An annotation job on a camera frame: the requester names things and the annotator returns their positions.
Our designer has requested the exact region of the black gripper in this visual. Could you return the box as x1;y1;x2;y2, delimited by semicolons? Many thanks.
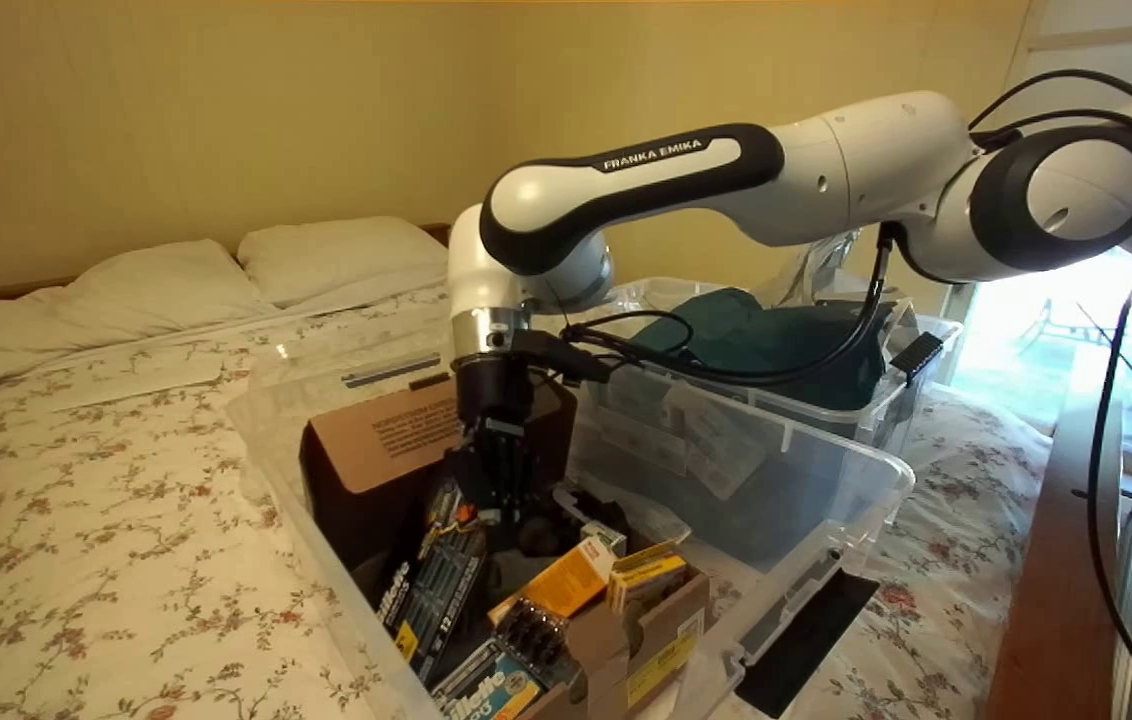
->
452;353;531;546

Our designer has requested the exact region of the black product box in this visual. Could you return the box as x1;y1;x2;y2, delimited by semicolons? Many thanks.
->
379;486;494;683

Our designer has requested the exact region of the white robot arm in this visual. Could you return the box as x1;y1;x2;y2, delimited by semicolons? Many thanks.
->
450;91;1132;528

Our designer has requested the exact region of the brown cardboard box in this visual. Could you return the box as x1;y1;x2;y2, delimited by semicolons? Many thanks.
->
297;373;579;577

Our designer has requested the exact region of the orange product box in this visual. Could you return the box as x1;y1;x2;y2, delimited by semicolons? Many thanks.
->
488;537;616;623

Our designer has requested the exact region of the yellow product box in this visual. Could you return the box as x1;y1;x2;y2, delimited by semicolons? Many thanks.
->
610;546;707;710

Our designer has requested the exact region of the grey remote on bed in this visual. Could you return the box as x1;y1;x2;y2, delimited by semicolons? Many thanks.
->
342;357;440;388

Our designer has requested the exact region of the clear plastic bin with boxes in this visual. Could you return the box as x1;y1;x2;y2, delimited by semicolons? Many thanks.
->
232;366;914;720

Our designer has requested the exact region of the white pillow far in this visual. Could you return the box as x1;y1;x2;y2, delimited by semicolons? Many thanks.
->
238;216;450;308

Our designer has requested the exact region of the white pillow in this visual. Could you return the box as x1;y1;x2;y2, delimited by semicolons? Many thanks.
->
238;216;450;308
0;239;275;379

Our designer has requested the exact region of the dark teal cloth bag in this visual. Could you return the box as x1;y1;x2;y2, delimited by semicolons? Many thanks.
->
636;289;885;411

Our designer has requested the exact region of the white pillow near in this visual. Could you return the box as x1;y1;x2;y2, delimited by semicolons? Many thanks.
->
0;239;275;379

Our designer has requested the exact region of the clear plastic bin with bags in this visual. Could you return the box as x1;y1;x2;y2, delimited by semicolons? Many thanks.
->
585;277;960;444

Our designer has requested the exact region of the floral bedspread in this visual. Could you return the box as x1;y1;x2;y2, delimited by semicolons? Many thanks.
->
0;280;1052;720

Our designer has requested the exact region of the wooden bed footboard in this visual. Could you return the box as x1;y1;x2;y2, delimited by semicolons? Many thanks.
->
984;392;1119;720

